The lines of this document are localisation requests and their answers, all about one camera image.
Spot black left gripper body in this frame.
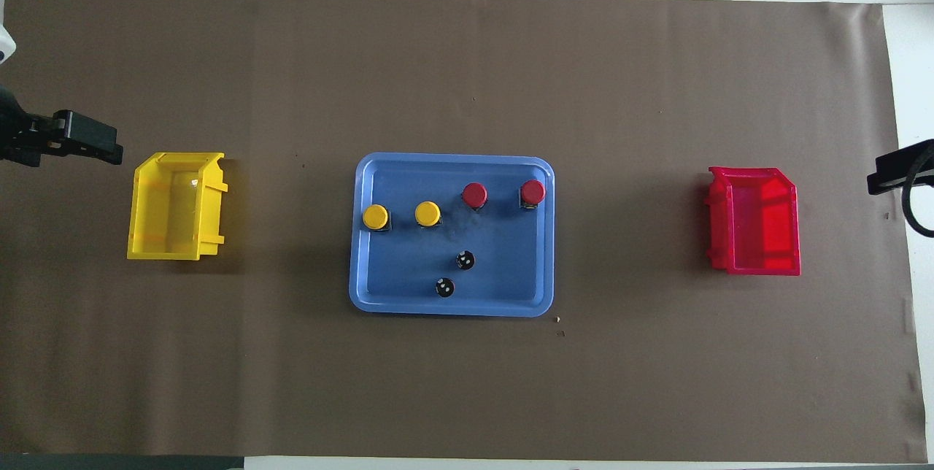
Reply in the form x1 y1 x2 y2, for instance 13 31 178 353
0 87 58 157

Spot blue plastic tray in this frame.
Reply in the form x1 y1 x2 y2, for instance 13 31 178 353
349 153 557 318

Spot yellow plastic bin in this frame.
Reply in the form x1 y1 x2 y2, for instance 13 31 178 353
127 152 228 262

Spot red plastic bin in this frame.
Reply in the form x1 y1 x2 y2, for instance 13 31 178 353
704 166 802 277

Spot brown paper table mat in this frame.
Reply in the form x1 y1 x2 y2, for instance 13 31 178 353
0 0 927 458

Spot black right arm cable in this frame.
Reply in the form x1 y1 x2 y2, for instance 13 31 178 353
901 142 934 239

